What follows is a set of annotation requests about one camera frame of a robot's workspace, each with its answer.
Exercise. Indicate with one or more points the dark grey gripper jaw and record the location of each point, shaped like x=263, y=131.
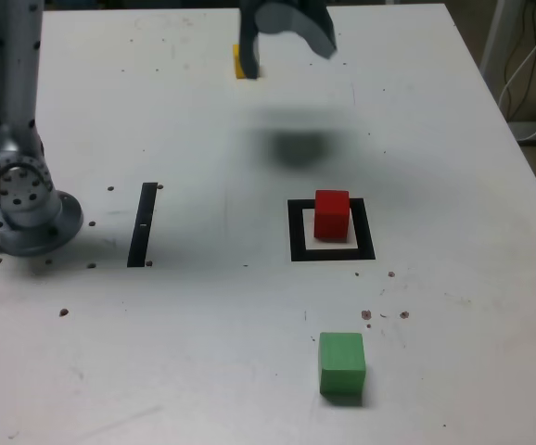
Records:
x=247, y=41

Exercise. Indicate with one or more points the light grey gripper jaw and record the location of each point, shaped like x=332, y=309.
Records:
x=296, y=16

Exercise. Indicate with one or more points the yellow cube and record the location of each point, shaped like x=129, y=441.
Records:
x=237, y=62

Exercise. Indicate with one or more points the red cube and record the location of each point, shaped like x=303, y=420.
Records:
x=332, y=215

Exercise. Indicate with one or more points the green cube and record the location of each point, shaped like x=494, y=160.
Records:
x=342, y=364

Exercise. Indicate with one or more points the black tape square outline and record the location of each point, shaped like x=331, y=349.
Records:
x=296, y=232

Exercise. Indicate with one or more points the black tape strip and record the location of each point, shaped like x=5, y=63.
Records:
x=142, y=222

